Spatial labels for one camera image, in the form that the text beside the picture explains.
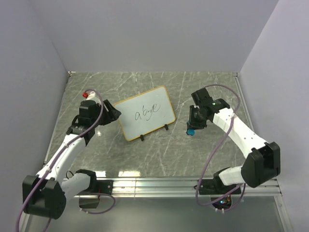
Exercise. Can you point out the yellow framed whiteboard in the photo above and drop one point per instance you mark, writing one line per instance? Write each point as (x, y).
(145, 113)

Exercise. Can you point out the aluminium front mounting rail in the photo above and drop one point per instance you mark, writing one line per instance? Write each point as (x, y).
(165, 204)

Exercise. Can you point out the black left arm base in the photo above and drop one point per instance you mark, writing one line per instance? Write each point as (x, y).
(99, 186)

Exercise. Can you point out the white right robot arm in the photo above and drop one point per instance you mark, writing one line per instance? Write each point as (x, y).
(262, 159)

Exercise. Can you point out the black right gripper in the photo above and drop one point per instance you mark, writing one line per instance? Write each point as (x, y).
(191, 122)

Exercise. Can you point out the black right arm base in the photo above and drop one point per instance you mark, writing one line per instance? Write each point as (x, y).
(207, 187)

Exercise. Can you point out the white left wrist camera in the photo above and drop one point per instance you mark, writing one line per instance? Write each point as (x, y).
(94, 97)

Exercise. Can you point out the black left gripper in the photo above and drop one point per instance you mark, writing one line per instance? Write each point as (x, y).
(111, 115)

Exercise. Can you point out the blue whiteboard eraser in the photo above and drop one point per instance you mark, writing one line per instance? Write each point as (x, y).
(189, 129)

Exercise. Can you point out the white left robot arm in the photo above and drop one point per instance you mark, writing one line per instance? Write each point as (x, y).
(47, 193)

